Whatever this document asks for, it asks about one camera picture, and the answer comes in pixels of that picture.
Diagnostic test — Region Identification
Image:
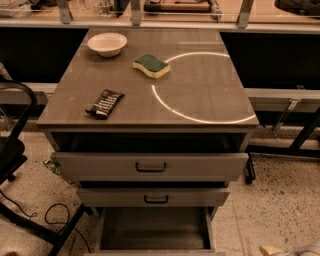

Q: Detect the black snack bar wrapper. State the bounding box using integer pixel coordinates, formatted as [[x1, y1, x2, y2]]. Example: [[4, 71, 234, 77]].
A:
[[86, 89, 124, 120]]

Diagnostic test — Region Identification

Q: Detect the grey drawer cabinet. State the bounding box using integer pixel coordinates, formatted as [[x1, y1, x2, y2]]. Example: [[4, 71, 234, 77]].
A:
[[36, 27, 260, 256]]

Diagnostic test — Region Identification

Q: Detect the black middle drawer handle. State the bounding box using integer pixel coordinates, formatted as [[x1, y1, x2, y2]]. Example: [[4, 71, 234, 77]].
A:
[[144, 195, 169, 204]]

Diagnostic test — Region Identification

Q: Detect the black top drawer handle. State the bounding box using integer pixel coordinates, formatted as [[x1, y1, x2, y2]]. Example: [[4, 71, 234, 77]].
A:
[[135, 162, 167, 173]]

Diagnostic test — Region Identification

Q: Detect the black chair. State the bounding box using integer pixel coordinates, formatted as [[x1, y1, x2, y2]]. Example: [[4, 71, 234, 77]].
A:
[[0, 62, 37, 184]]

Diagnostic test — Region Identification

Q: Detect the grey top drawer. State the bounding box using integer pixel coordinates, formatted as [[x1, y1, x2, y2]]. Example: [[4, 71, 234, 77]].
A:
[[51, 152, 248, 182]]

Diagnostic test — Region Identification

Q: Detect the grey drawer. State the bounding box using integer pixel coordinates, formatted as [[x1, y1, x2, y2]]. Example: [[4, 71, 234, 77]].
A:
[[77, 188, 230, 207], [84, 207, 225, 256], [51, 152, 248, 182]]

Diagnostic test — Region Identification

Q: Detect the green yellow sponge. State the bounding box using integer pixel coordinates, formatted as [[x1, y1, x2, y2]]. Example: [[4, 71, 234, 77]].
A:
[[133, 54, 170, 79]]

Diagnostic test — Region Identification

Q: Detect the white bowl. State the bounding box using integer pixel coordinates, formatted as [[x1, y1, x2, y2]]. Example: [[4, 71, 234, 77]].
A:
[[87, 33, 127, 57]]

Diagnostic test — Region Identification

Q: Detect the black floor cable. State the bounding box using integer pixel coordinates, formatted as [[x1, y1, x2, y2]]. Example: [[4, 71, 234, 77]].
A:
[[0, 189, 92, 253]]

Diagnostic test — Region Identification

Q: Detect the grey middle drawer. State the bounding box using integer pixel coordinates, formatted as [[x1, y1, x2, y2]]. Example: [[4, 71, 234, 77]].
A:
[[77, 188, 230, 207]]

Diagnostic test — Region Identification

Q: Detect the black metal stand frame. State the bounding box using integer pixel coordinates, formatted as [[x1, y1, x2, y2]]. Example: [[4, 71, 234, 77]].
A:
[[245, 107, 320, 185]]

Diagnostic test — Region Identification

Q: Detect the black drawer handle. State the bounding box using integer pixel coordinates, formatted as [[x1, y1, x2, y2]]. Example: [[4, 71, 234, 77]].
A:
[[144, 195, 169, 204], [135, 162, 167, 173]]

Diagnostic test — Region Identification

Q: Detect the grey bottom drawer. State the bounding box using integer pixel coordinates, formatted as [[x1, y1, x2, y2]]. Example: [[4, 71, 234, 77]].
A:
[[84, 207, 225, 256]]

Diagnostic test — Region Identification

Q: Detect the metal railing with posts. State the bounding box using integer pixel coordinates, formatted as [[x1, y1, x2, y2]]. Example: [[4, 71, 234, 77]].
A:
[[0, 0, 320, 34]]

